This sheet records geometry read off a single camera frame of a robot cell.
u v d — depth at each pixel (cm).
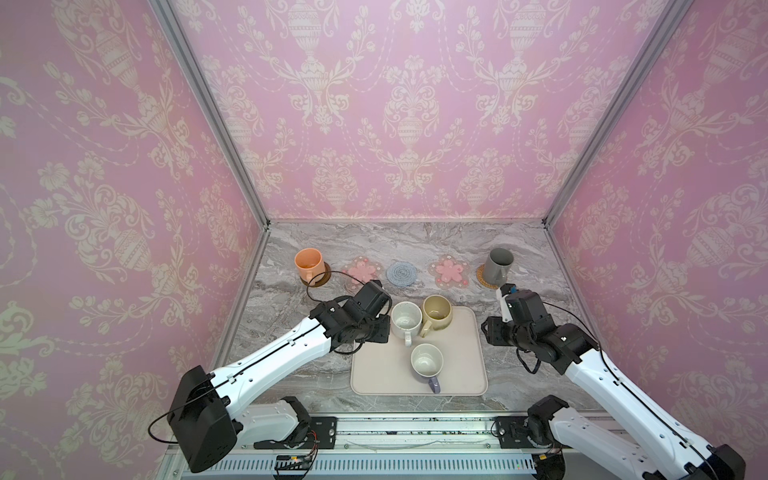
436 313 94
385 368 82
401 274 105
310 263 102
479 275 105
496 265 95
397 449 73
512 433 73
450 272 106
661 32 71
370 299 59
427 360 84
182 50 75
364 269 106
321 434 74
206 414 38
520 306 60
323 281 103
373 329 66
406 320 92
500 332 70
